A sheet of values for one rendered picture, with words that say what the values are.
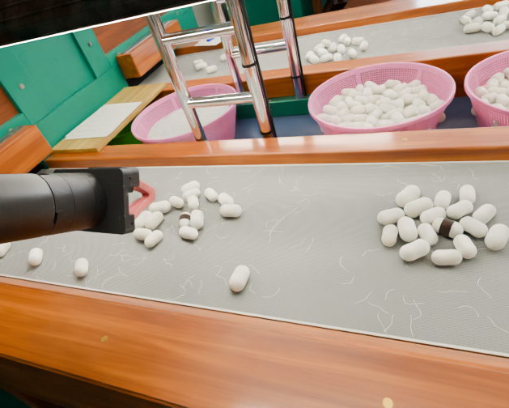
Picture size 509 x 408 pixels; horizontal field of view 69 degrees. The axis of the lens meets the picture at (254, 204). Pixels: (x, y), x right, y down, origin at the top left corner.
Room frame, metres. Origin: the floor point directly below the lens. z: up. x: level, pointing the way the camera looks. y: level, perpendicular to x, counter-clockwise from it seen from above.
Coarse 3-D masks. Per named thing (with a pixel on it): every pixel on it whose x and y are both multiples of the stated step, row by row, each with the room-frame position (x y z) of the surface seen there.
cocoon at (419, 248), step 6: (414, 240) 0.28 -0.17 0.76; (420, 240) 0.27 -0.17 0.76; (402, 246) 0.28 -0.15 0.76; (408, 246) 0.27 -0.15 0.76; (414, 246) 0.27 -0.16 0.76; (420, 246) 0.27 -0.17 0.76; (426, 246) 0.26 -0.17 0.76; (402, 252) 0.27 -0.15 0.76; (408, 252) 0.26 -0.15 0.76; (414, 252) 0.26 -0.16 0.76; (420, 252) 0.26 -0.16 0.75; (426, 252) 0.26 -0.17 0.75; (402, 258) 0.27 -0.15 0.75; (408, 258) 0.26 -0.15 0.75; (414, 258) 0.26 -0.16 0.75
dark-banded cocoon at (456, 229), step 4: (436, 220) 0.30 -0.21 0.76; (440, 220) 0.29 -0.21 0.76; (432, 224) 0.30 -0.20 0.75; (436, 224) 0.29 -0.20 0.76; (452, 224) 0.28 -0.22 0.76; (456, 224) 0.28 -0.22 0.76; (460, 224) 0.28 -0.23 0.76; (436, 228) 0.29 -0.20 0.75; (452, 228) 0.28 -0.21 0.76; (456, 228) 0.27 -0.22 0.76; (460, 228) 0.27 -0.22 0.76; (452, 232) 0.27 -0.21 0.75; (456, 232) 0.27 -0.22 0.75; (460, 232) 0.27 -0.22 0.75; (452, 236) 0.27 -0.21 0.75
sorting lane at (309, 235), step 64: (256, 192) 0.49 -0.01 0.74; (320, 192) 0.44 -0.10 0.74; (384, 192) 0.39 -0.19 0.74; (64, 256) 0.49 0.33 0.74; (128, 256) 0.44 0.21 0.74; (192, 256) 0.39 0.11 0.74; (256, 256) 0.35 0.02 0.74; (320, 256) 0.32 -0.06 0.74; (384, 256) 0.28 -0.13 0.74; (320, 320) 0.23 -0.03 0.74; (384, 320) 0.21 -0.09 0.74; (448, 320) 0.18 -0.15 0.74
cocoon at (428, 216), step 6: (426, 210) 0.32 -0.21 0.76; (432, 210) 0.31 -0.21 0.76; (438, 210) 0.31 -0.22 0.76; (444, 210) 0.31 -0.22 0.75; (420, 216) 0.32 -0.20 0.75; (426, 216) 0.31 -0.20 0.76; (432, 216) 0.31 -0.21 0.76; (438, 216) 0.31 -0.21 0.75; (444, 216) 0.30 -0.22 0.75; (426, 222) 0.31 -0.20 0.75; (432, 222) 0.30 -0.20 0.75
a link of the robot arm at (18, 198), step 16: (0, 176) 0.28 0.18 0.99; (16, 176) 0.29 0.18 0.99; (32, 176) 0.30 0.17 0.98; (0, 192) 0.26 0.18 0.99; (16, 192) 0.27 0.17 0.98; (32, 192) 0.28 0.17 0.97; (48, 192) 0.28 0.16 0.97; (0, 208) 0.25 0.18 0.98; (16, 208) 0.26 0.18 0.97; (32, 208) 0.27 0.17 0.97; (48, 208) 0.27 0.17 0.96; (0, 224) 0.25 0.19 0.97; (16, 224) 0.25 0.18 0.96; (32, 224) 0.26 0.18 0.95; (48, 224) 0.27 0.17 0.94; (0, 240) 0.25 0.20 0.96; (16, 240) 0.26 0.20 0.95
